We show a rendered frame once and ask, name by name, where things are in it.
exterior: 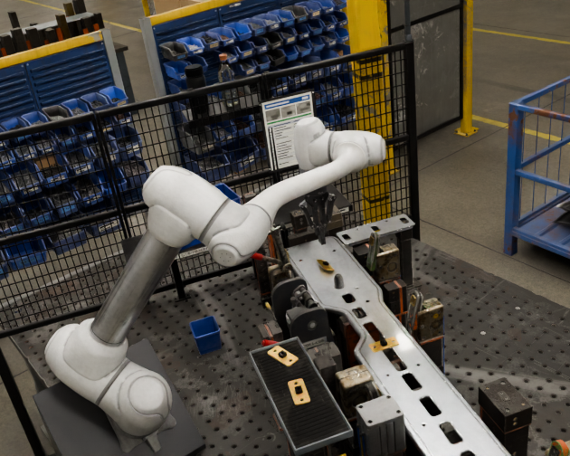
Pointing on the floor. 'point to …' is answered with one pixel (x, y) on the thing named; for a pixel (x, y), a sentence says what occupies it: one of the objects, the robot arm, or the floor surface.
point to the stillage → (569, 223)
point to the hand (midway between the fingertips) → (321, 233)
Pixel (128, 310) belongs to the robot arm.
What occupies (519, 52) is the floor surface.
